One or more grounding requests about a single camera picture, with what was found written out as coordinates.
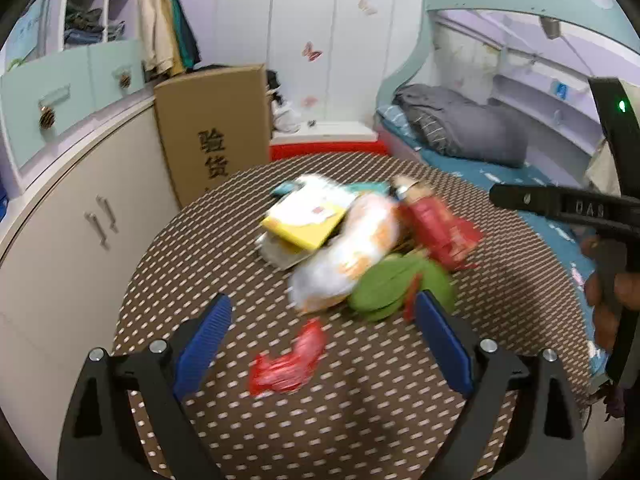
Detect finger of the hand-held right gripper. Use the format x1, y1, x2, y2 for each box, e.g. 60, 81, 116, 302
490, 183, 563, 218

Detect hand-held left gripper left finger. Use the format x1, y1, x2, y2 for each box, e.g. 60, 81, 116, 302
57, 294, 233, 480

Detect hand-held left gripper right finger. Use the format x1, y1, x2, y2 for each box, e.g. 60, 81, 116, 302
415, 291, 588, 480

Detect green wrapper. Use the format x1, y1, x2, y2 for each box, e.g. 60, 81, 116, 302
347, 255, 457, 323

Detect small red wrapper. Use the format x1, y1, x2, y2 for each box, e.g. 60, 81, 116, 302
248, 318, 327, 397

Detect red snack bag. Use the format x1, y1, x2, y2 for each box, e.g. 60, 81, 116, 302
391, 175, 484, 272

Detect white paper container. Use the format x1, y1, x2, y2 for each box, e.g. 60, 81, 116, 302
255, 232, 312, 269

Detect white orange snack bag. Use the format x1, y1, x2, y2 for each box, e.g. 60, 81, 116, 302
289, 194, 402, 314

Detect yellow packet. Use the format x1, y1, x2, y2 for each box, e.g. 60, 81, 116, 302
261, 191, 349, 252

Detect person's right hand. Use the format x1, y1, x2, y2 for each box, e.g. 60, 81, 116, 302
581, 236, 640, 356

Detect bed with teal quilted cover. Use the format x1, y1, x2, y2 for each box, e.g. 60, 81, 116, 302
375, 104, 612, 377

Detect grey blanket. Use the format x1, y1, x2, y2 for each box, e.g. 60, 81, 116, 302
394, 84, 529, 169

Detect beige cabinet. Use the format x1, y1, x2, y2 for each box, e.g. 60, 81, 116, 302
0, 94, 182, 466

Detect red storage box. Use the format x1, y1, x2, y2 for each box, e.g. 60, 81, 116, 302
269, 121, 392, 164

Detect cardboard box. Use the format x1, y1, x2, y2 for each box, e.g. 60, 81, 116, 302
153, 63, 274, 209

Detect white cloth pile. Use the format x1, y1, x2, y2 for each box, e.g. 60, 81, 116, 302
272, 87, 302, 134

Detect mint drawer unit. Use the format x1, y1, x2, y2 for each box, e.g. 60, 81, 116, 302
0, 38, 147, 172

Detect white wardrobe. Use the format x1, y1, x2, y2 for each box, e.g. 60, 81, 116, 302
214, 0, 427, 126

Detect green hanging garment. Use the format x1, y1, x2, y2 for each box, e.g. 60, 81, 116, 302
169, 0, 202, 72

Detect beige hanging garment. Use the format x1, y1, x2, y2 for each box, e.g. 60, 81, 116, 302
137, 0, 185, 79

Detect folded clothes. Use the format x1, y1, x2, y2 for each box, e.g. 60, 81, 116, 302
63, 6, 127, 47

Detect white bedside wall shelf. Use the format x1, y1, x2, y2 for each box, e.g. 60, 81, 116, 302
491, 71, 602, 157

